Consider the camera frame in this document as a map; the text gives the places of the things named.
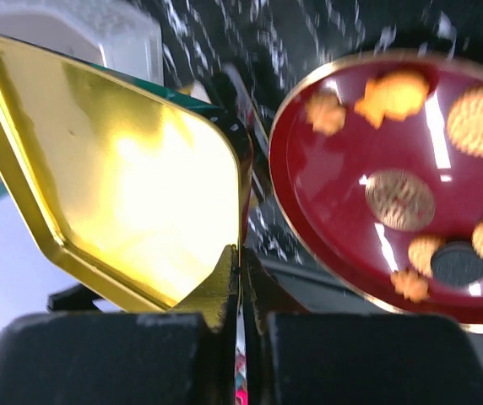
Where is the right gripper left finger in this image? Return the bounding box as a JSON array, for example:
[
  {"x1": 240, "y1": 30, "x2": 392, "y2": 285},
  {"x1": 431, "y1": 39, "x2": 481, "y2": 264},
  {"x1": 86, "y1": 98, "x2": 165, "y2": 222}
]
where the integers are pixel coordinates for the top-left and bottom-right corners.
[{"x1": 0, "y1": 246, "x2": 238, "y2": 404}]

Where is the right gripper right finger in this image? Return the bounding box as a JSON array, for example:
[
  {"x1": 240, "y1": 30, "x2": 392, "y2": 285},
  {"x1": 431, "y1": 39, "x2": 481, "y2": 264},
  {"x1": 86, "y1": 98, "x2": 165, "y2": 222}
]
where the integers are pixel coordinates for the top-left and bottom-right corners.
[{"x1": 241, "y1": 249, "x2": 483, "y2": 404}]

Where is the gold tin lid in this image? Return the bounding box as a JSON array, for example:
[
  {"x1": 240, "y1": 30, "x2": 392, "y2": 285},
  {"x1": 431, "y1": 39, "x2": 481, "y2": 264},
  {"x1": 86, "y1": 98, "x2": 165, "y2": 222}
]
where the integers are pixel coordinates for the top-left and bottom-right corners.
[{"x1": 0, "y1": 35, "x2": 253, "y2": 323}]

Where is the orange swirl cookie bottom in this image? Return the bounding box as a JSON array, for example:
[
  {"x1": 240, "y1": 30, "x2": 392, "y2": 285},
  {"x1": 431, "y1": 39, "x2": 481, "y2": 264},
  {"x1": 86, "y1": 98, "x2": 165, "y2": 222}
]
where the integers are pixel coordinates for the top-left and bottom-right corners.
[{"x1": 390, "y1": 269, "x2": 429, "y2": 302}]

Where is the orange swirl cookie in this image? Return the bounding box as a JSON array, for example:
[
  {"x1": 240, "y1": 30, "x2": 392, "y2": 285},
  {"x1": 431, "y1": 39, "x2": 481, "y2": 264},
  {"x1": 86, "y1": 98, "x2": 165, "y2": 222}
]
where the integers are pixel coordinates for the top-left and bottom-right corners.
[
  {"x1": 390, "y1": 269, "x2": 429, "y2": 302},
  {"x1": 306, "y1": 91, "x2": 346, "y2": 136}
]

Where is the round biscuit lower centre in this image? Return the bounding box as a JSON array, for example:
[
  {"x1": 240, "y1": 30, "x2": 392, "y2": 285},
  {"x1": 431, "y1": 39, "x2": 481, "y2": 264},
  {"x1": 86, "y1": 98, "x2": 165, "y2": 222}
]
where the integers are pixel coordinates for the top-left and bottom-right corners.
[{"x1": 408, "y1": 235, "x2": 446, "y2": 278}]

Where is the black sandwich cookie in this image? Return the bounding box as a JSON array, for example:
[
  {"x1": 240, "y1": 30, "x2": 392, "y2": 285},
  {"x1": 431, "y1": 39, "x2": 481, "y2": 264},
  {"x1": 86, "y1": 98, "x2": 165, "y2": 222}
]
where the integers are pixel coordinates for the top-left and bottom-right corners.
[{"x1": 430, "y1": 241, "x2": 483, "y2": 288}]

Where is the red round plate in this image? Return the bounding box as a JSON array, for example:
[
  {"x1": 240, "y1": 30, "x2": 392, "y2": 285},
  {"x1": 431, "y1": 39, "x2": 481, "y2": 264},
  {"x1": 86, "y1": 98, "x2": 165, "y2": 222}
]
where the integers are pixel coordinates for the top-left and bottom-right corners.
[{"x1": 269, "y1": 50, "x2": 483, "y2": 333}]

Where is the orange swirl cookie top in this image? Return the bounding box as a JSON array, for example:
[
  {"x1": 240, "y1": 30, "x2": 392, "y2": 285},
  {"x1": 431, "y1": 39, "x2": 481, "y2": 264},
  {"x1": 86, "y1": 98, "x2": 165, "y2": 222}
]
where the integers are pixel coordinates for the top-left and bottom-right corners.
[{"x1": 306, "y1": 91, "x2": 346, "y2": 136}]

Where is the orange fish cookie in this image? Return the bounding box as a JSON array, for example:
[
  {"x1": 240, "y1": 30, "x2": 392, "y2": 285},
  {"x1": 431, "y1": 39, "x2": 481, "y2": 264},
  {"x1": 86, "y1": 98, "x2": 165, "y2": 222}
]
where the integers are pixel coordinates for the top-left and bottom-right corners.
[{"x1": 354, "y1": 71, "x2": 430, "y2": 129}]

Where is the round biscuit top right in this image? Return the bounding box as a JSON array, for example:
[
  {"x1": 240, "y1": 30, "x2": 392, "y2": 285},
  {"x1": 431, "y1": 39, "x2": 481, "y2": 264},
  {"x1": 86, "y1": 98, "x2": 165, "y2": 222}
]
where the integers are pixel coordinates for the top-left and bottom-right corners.
[{"x1": 446, "y1": 86, "x2": 483, "y2": 157}]

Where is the white book organizer box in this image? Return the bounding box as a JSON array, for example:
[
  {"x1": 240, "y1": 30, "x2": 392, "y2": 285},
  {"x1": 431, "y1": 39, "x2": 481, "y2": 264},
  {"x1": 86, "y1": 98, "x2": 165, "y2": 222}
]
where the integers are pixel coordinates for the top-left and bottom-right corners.
[{"x1": 0, "y1": 0, "x2": 164, "y2": 85}]

